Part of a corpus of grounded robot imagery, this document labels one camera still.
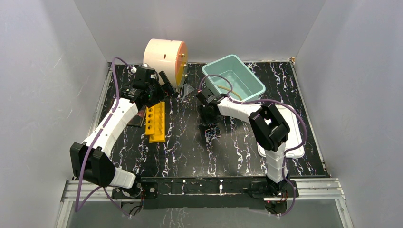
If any white cylindrical drum device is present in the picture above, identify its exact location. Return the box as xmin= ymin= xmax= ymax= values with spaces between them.
xmin=143 ymin=38 xmax=189 ymax=89

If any clear plastic funnel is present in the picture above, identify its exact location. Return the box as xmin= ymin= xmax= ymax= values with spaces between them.
xmin=180 ymin=84 xmax=194 ymax=103

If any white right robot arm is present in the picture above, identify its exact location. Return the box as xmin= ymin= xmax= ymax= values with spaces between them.
xmin=196 ymin=88 xmax=290 ymax=197

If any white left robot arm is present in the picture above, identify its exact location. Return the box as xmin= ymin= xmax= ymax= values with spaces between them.
xmin=70 ymin=66 xmax=175 ymax=198

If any aluminium frame rail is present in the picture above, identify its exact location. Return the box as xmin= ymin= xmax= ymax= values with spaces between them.
xmin=61 ymin=178 xmax=345 ymax=202

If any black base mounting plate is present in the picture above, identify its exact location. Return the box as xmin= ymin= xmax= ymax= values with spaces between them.
xmin=141 ymin=176 xmax=274 ymax=209

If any white bin lid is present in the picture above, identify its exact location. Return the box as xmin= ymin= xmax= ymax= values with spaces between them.
xmin=276 ymin=104 xmax=305 ymax=158

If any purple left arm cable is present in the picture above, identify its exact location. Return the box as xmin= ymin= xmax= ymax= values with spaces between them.
xmin=74 ymin=57 xmax=139 ymax=218

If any teal plastic bin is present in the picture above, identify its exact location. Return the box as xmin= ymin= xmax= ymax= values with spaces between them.
xmin=202 ymin=55 xmax=266 ymax=101

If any yellow test tube rack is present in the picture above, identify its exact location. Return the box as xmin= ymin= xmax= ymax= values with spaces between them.
xmin=145 ymin=101 xmax=166 ymax=143

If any tan rubber tubing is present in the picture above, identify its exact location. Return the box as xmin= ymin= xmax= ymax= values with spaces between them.
xmin=217 ymin=85 xmax=242 ymax=101

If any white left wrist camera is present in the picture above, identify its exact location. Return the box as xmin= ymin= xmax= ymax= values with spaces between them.
xmin=130 ymin=66 xmax=148 ymax=74

